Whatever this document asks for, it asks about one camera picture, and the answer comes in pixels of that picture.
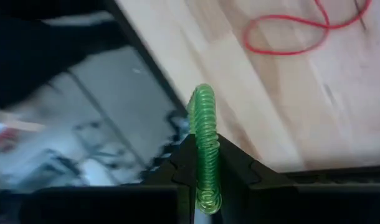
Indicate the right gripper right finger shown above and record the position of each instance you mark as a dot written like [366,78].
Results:
[302,205]

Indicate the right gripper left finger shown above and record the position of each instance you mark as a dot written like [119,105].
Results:
[99,205]

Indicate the green spiral coil wristband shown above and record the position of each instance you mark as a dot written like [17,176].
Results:
[205,124]

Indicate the red rubber band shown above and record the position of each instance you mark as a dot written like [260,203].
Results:
[245,34]

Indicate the black aluminium table frame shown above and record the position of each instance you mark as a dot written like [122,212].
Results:
[146,59]

